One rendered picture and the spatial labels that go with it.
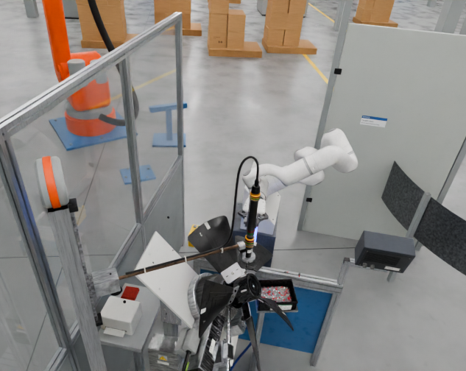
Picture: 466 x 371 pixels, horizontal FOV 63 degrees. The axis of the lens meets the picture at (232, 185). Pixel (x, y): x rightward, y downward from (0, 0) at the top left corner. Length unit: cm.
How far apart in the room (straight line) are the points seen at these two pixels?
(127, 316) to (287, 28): 847
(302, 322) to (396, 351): 91
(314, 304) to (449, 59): 200
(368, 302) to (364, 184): 103
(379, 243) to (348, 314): 135
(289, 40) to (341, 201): 654
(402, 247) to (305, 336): 100
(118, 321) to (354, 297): 214
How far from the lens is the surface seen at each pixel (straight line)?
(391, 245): 216
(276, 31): 967
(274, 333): 283
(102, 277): 157
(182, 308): 180
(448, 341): 360
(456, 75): 337
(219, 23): 901
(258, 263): 194
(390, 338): 339
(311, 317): 265
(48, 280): 164
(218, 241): 176
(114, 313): 204
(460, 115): 351
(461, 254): 325
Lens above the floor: 257
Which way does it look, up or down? 35 degrees down
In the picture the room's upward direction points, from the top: 4 degrees clockwise
